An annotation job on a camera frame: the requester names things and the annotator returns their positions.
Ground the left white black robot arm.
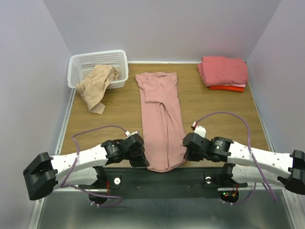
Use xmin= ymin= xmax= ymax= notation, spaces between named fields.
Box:
xmin=23 ymin=132 xmax=149 ymax=200

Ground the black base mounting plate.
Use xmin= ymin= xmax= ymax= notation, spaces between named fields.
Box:
xmin=91 ymin=167 xmax=247 ymax=199

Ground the aluminium extrusion frame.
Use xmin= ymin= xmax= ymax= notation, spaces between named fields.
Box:
xmin=28 ymin=89 xmax=76 ymax=229

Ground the beige crumpled t shirt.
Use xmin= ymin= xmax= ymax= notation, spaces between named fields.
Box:
xmin=76 ymin=65 xmax=119 ymax=115

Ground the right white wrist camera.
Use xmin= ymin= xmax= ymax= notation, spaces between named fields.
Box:
xmin=191 ymin=122 xmax=206 ymax=138

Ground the folded orange red shirt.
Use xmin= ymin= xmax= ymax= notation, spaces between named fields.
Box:
xmin=209 ymin=85 xmax=244 ymax=93

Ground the folded coral pink shirt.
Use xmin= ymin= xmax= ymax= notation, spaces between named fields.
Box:
xmin=197 ymin=56 xmax=248 ymax=87

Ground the dusty pink t shirt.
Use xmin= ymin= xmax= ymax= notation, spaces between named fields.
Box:
xmin=135 ymin=72 xmax=186 ymax=172

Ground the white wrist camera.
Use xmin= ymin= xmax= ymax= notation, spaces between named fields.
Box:
xmin=124 ymin=131 xmax=140 ymax=137
xmin=191 ymin=122 xmax=206 ymax=138

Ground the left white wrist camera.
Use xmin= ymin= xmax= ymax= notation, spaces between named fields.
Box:
xmin=124 ymin=131 xmax=140 ymax=137

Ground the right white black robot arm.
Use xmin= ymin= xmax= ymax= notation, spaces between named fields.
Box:
xmin=183 ymin=133 xmax=305 ymax=195

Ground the folded light pink shirt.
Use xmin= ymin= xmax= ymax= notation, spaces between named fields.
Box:
xmin=230 ymin=84 xmax=246 ymax=88

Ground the white plastic laundry basket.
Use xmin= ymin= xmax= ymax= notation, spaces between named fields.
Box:
xmin=67 ymin=50 xmax=129 ymax=89

